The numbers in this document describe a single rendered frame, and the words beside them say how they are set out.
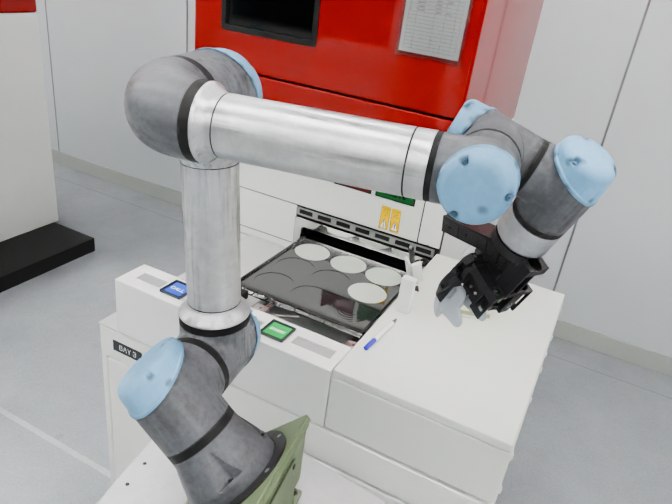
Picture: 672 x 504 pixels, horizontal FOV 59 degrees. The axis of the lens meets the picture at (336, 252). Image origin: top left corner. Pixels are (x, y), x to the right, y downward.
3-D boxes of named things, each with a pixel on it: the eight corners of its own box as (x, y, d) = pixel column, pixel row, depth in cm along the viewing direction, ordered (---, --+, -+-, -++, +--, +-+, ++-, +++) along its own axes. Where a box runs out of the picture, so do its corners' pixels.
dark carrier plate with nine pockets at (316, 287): (306, 240, 177) (306, 238, 176) (413, 276, 164) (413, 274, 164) (237, 286, 149) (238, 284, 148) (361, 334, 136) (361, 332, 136)
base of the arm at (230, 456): (243, 505, 81) (198, 451, 80) (179, 524, 89) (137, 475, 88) (291, 431, 94) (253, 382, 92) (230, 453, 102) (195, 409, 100)
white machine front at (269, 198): (205, 215, 201) (207, 97, 183) (430, 294, 171) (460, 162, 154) (199, 218, 198) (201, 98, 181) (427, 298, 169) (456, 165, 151)
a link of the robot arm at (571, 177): (564, 118, 70) (627, 155, 70) (514, 182, 78) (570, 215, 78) (552, 150, 65) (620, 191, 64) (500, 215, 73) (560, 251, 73)
